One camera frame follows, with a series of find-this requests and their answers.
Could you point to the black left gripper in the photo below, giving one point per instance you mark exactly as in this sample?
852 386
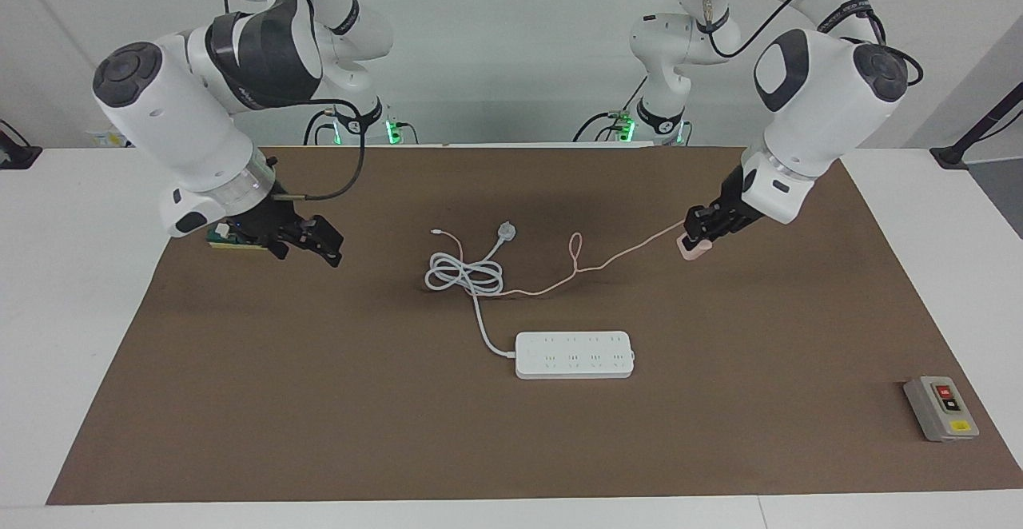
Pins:
731 205

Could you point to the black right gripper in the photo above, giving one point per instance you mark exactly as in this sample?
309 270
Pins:
272 225

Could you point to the pink charger adapter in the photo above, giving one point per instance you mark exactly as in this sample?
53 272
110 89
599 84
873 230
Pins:
694 251

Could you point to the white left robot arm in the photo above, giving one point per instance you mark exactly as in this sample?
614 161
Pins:
815 89

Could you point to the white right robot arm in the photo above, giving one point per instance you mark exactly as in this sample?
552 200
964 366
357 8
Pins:
176 121

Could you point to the white power strip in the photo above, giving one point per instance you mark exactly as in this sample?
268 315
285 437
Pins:
575 353

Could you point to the green circuit board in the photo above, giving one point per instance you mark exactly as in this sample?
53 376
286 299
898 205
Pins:
217 236

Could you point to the brown table mat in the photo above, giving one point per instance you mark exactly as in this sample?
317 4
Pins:
719 353

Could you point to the white box with yellow labels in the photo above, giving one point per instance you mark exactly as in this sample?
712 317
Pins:
112 140

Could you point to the black table clamp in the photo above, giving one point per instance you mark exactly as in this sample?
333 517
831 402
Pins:
16 153
971 137

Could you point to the grey on-off switch box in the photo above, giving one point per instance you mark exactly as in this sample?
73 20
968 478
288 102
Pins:
943 409

